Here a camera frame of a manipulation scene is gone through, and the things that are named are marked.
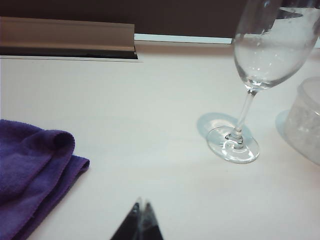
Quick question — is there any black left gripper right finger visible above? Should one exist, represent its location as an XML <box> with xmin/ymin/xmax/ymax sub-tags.
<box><xmin>142</xmin><ymin>199</ymin><xmax>165</xmax><ymax>240</ymax></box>

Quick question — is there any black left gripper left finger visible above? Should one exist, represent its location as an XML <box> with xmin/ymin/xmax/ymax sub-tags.
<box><xmin>109</xmin><ymin>196</ymin><xmax>143</xmax><ymax>240</ymax></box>

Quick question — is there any round clear plastic ice container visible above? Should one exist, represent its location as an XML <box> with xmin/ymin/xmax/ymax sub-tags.
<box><xmin>284</xmin><ymin>76</ymin><xmax>320</xmax><ymax>166</ymax></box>

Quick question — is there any clear stemmed wine glass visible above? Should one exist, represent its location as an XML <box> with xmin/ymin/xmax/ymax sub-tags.
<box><xmin>206</xmin><ymin>0</ymin><xmax>320</xmax><ymax>165</ymax></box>

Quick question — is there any purple microfibre cloth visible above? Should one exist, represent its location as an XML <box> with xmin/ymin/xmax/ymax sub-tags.
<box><xmin>0</xmin><ymin>119</ymin><xmax>91</xmax><ymax>240</ymax></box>

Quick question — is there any white adjoining desk surface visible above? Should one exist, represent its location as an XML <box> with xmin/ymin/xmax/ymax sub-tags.
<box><xmin>133</xmin><ymin>32</ymin><xmax>234</xmax><ymax>45</ymax></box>

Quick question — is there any large brown desk partition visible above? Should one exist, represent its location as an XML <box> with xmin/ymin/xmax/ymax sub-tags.
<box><xmin>0</xmin><ymin>0</ymin><xmax>285</xmax><ymax>36</ymax></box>

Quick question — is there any beige cable tray rail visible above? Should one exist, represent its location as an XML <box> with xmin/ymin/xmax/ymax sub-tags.
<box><xmin>0</xmin><ymin>16</ymin><xmax>139</xmax><ymax>60</ymax></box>

